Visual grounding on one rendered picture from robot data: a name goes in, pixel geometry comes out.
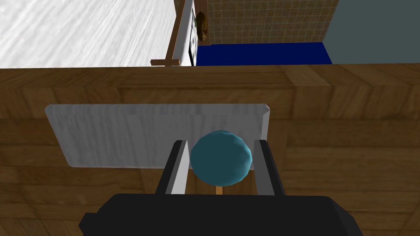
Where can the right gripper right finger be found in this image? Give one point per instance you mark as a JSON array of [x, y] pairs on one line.
[[265, 170]]

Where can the wooden framed wall picture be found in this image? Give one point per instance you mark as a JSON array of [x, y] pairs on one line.
[[188, 36]]

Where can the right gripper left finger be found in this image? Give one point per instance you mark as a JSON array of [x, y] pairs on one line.
[[177, 170]]

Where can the pale grey drawer front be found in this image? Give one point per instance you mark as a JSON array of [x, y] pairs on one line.
[[131, 134]]

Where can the teal ball knob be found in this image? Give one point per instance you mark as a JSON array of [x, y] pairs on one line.
[[220, 159]]

